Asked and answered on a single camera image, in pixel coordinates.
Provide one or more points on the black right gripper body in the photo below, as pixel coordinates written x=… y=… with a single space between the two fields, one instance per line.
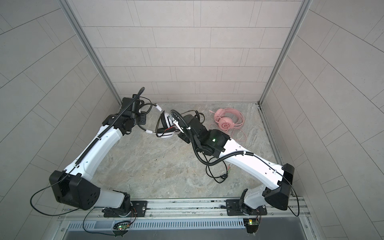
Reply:
x=186 y=137

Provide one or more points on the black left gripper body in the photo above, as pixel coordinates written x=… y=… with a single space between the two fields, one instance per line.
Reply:
x=139 y=118

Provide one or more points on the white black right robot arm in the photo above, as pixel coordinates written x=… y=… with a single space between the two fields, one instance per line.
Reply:
x=212 y=147

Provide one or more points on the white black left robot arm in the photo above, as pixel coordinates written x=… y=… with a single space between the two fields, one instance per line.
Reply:
x=73 y=186

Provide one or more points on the pink headphones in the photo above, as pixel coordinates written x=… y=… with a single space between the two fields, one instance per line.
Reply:
x=226 y=123

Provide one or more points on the left circuit board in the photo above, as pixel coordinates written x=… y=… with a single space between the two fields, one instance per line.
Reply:
x=122 y=226

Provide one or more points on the circuit board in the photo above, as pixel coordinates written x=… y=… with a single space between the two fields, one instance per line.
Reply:
x=122 y=226
x=251 y=225

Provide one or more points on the right circuit board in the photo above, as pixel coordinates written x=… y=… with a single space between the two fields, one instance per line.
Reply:
x=251 y=225

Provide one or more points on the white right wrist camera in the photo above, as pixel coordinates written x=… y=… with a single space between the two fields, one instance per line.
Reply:
x=175 y=124

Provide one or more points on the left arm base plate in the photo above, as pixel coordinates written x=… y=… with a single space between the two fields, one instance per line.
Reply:
x=131 y=209

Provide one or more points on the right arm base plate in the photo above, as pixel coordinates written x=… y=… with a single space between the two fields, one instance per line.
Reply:
x=234 y=208

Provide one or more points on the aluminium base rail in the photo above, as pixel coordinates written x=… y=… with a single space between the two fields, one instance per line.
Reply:
x=197 y=208

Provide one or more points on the aluminium left corner post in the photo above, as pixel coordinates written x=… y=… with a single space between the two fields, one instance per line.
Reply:
x=69 y=13

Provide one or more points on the aluminium corner post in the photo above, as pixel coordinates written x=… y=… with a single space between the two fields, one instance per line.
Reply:
x=69 y=13
x=304 y=7

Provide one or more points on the aluminium right corner post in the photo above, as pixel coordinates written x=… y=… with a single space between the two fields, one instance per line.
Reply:
x=304 y=7

